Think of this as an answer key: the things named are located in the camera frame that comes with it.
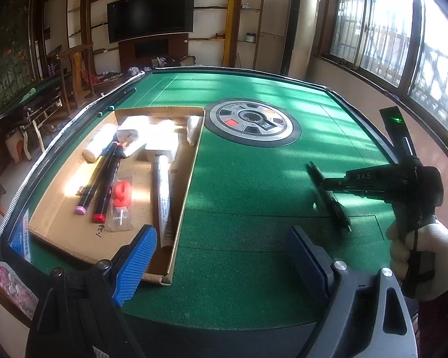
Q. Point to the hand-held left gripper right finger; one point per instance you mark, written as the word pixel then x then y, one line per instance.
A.
pixel 306 257

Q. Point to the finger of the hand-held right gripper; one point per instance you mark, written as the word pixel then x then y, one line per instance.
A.
pixel 334 184

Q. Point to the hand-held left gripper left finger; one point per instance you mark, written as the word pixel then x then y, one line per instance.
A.
pixel 134 264

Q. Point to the black strip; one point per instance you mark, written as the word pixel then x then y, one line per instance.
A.
pixel 338 212

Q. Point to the red number candle packet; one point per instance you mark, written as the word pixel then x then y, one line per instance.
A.
pixel 121 197

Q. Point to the white marker pen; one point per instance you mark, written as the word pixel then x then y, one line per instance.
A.
pixel 163 201

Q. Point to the black marker pink cap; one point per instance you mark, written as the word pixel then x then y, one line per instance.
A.
pixel 93 186

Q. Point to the cardboard tray box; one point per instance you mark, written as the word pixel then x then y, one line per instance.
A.
pixel 59 201

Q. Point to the white square box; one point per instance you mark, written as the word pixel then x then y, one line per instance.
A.
pixel 160 147
pixel 128 140

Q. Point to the white cylindrical tube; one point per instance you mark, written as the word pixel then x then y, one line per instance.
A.
pixel 99 141

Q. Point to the person's right forearm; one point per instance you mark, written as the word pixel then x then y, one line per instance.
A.
pixel 440 328

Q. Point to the person's right hand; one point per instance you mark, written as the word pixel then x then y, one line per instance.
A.
pixel 446 261

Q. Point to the blue sticker label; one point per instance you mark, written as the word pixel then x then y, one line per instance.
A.
pixel 20 236

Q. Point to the round table control panel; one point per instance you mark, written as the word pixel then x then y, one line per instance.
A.
pixel 224 117

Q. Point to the small white bottle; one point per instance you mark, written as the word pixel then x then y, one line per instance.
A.
pixel 193 128

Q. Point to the large framed window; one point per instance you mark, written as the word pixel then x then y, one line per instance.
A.
pixel 388 33

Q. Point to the beige tower air conditioner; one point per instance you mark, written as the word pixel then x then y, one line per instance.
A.
pixel 302 30

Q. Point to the black rod teal cap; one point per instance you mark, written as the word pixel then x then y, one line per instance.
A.
pixel 117 100

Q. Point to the green topped side table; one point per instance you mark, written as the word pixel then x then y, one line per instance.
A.
pixel 33 104

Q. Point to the wooden chair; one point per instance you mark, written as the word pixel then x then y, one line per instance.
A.
pixel 76 78

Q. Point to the yellow post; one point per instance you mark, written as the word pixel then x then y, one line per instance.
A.
pixel 231 18

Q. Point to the floral wall mural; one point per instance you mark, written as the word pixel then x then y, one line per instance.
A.
pixel 7 63

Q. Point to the black wall television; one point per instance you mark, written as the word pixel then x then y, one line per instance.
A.
pixel 151 15

